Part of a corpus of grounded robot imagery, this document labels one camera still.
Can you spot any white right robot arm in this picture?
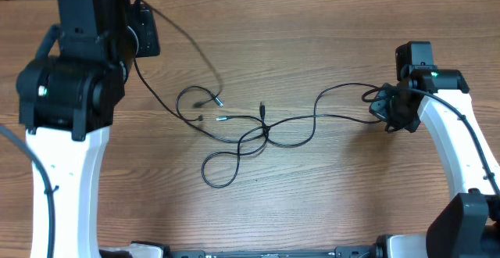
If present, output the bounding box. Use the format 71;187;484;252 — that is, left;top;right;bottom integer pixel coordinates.
362;69;499;257

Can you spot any black USB cable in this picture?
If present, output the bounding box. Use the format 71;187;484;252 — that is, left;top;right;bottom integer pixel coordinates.
201;101;270;189
183;82;386;145
132;0;226;123

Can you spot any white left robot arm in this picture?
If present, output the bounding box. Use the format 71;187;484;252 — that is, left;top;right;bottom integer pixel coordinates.
16;0;166;257

